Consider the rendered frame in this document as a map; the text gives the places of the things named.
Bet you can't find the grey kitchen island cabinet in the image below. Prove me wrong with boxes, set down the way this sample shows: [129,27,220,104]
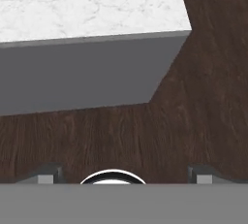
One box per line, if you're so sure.
[0,29,193,117]

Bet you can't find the round black and white object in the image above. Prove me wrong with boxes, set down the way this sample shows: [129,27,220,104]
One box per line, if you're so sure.
[79,169,147,185]

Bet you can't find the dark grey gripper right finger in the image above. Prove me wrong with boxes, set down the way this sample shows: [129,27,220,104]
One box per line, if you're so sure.
[187,164,234,185]

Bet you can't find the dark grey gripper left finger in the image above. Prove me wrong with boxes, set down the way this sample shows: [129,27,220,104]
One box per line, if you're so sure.
[17,163,64,185]

